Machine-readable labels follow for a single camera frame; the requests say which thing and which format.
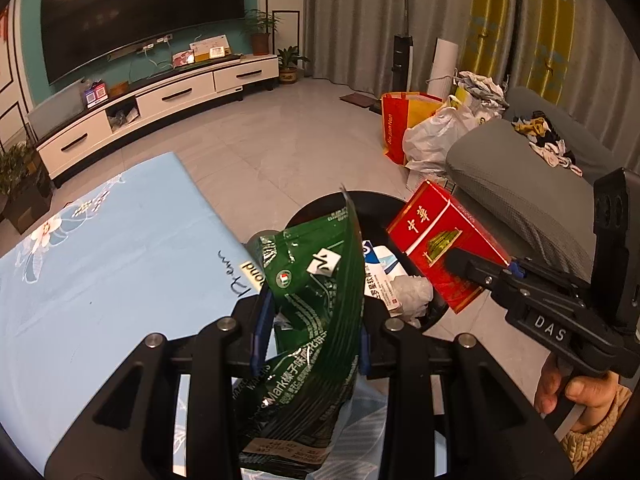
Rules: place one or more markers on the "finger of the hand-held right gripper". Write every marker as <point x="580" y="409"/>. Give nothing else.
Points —
<point x="475" y="270"/>

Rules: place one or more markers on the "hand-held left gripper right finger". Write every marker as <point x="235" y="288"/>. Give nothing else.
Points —
<point x="375" y="340"/>

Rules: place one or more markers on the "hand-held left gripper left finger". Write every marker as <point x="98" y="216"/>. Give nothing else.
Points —
<point x="262" y="320"/>

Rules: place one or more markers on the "red cigarette box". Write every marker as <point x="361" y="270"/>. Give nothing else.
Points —
<point x="430" y="230"/>

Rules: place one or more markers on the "green snack bag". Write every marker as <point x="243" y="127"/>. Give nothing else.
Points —
<point x="310" y="280"/>

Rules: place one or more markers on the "black trash bin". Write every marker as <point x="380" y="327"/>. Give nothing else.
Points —
<point x="370" y="210"/>

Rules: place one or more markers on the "person's right forearm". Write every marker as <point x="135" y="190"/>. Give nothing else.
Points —
<point x="595" y="445"/>

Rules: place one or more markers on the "person's right hand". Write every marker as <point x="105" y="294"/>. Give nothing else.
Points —
<point x="590" y="395"/>

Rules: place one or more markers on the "crumpled white tissue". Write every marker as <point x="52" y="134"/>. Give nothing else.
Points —
<point x="412" y="292"/>

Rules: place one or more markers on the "white blue medicine box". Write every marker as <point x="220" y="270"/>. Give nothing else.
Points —
<point x="385" y="270"/>

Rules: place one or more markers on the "grey sofa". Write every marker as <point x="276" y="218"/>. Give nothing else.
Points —
<point x="515" y="180"/>

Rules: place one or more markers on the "pile of clothes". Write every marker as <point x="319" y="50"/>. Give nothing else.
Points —
<point x="545" y="145"/>

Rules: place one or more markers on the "white plastic bag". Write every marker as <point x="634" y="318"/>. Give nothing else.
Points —
<point x="440" y="135"/>

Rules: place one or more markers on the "red shopping bag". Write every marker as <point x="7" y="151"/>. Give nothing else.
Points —
<point x="395" y="125"/>

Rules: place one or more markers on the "blue floral tablecloth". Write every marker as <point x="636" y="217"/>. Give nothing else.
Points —
<point x="100" y="270"/>

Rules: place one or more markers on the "bag of crumpled paper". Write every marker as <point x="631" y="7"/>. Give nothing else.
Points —
<point x="480" y="87"/>

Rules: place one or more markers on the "dark brown floor mat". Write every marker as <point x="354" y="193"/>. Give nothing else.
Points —
<point x="360" y="101"/>

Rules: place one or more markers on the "white roll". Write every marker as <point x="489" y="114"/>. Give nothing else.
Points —
<point x="442" y="65"/>

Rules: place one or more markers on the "black upright vacuum cleaner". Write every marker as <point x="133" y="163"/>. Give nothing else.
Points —
<point x="401" y="60"/>

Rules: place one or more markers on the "white TV cabinet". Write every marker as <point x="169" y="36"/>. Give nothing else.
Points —
<point x="165" y="97"/>

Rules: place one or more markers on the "yellow patterned curtain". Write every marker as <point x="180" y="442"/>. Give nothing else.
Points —
<point x="487" y="20"/>

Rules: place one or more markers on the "potted plant in yellow pot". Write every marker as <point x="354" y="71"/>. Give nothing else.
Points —
<point x="289" y="67"/>

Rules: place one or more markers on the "yellow desk calendar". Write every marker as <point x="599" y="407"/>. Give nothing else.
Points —
<point x="212" y="49"/>

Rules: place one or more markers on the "grey curtain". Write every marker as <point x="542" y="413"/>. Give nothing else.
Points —
<point x="350" y="20"/>

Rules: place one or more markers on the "group of leafy potted plants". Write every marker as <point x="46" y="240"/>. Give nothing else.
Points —
<point x="17" y="175"/>

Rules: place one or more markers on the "potted plant in brown pot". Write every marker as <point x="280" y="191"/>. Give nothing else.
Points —
<point x="260" y="30"/>

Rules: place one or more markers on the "grey flat panel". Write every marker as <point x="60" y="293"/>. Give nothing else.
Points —
<point x="55" y="110"/>

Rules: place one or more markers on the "black television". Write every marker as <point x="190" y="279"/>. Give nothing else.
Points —
<point x="140" y="5"/>

